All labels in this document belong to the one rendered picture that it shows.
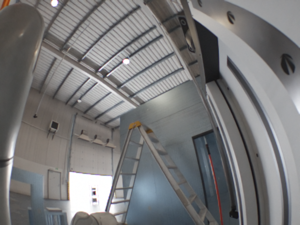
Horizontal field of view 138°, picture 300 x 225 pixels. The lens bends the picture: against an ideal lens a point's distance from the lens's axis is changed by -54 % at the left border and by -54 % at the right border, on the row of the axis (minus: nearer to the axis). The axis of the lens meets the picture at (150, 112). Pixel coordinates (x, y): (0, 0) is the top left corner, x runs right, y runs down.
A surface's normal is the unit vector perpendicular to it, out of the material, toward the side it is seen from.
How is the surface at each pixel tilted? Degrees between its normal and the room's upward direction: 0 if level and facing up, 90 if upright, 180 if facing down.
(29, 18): 88
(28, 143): 90
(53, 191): 90
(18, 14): 93
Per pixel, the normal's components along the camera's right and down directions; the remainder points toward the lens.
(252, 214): -0.42, -0.44
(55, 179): 0.82, -0.38
